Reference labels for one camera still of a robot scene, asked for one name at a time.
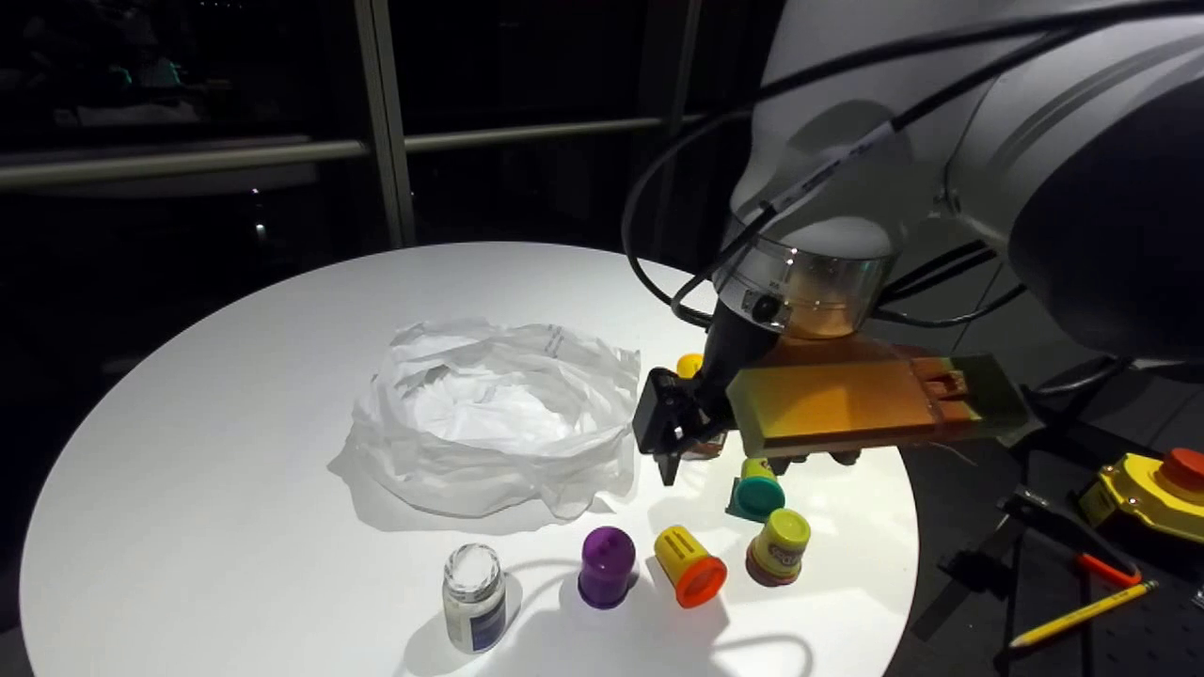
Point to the white plastic bag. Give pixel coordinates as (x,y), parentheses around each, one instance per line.
(491,420)

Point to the metal window railing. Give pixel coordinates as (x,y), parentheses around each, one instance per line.
(190,158)

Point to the yellow-green lid container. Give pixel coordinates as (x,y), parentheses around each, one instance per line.
(777,547)

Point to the yellow pencil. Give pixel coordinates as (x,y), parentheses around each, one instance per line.
(1078,614)

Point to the orange-lid yellow container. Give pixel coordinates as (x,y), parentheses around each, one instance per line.
(691,564)

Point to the grey window frame post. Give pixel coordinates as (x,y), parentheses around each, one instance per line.
(380,125)

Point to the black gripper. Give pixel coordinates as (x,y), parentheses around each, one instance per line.
(704,400)

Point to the small teal container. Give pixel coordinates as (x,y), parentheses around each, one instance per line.
(758,494)

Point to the yellow emergency stop button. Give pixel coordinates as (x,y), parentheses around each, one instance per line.
(1148,491)

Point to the small purple container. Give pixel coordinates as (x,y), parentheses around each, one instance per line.
(607,564)

